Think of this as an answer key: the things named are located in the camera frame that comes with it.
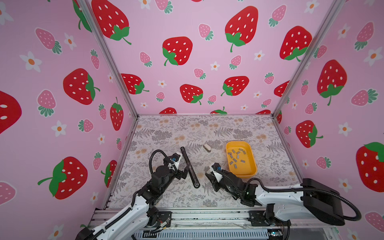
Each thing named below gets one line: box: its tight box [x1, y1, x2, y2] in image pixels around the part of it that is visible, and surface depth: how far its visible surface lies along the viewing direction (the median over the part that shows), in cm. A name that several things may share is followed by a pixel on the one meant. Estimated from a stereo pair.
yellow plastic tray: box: [226, 141, 258, 178], surface depth 97 cm
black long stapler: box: [180, 146, 200, 189], surface depth 90 cm
